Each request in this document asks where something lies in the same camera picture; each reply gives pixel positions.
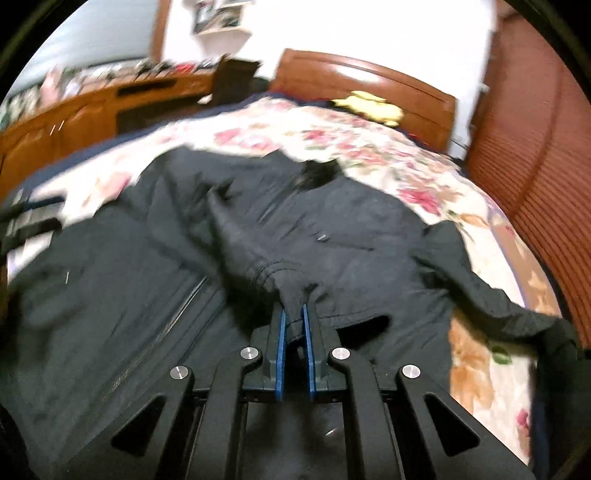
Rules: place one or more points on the wooden window frame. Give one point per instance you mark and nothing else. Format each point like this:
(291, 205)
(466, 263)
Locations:
(159, 27)

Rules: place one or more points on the white wall shelf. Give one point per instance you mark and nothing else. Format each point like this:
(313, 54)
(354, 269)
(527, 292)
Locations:
(217, 18)

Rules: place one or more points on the dark chair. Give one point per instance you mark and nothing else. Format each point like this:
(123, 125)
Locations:
(235, 74)

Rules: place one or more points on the wooden louvered wardrobe door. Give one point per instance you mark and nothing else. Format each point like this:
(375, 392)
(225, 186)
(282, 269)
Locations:
(531, 138)

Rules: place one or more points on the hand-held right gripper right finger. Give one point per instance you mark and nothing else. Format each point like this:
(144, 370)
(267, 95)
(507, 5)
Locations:
(308, 350)

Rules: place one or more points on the clutter of desk items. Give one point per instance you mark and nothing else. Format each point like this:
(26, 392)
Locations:
(115, 71)

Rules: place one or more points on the yellow plush toy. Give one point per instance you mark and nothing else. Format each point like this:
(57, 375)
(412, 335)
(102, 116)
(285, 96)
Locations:
(369, 106)

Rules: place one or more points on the wooden desk cabinet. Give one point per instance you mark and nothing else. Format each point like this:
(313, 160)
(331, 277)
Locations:
(69, 115)

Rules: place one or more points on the wooden headboard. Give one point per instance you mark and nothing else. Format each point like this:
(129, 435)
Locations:
(332, 74)

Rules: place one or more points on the black jacket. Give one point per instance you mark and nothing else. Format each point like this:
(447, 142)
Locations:
(184, 258)

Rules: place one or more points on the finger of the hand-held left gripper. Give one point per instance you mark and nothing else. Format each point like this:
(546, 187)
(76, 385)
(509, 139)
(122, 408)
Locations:
(32, 207)

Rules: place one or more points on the grey window blind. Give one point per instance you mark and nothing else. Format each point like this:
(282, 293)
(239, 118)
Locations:
(92, 37)

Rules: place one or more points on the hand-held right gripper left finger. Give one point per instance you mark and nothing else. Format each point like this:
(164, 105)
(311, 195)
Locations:
(279, 350)

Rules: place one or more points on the floral blanket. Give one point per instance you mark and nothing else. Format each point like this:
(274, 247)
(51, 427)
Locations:
(369, 143)

